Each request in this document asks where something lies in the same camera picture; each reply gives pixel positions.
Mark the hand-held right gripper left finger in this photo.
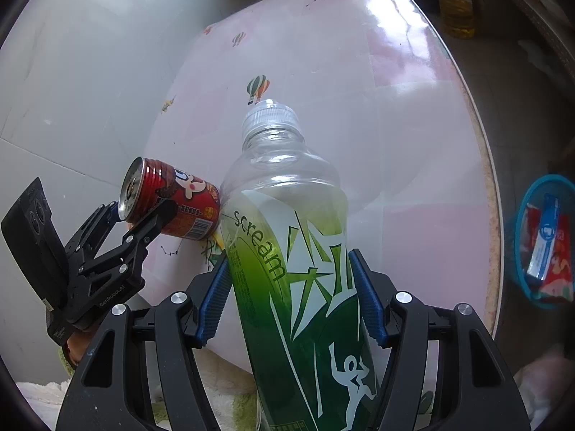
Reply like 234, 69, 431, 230
55, 251, 231, 431

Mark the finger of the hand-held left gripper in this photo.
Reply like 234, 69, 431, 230
78, 199, 179, 295
65, 204, 120, 261

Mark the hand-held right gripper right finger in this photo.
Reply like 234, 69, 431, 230
348, 247, 534, 431

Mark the red drink can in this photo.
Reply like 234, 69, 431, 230
118, 157, 221, 240

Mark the clear green label bottle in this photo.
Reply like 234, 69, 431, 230
219, 98, 383, 431

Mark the blue plastic basket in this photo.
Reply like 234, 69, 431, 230
507, 173, 575, 311

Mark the blue white toothpaste box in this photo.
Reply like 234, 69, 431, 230
525, 193, 563, 280

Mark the red snack packet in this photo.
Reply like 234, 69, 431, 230
525, 204, 575, 302

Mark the person's left hand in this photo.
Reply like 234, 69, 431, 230
62, 329, 93, 366

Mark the white fleece clothing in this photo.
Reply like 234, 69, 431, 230
17, 349, 261, 431

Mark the white pink soft cloth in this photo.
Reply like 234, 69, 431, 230
513, 345, 572, 431

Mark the crumpled white plastic scrap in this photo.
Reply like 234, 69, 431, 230
516, 38, 554, 69

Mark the yellow cooking oil bottle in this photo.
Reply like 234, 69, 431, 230
437, 0, 476, 39

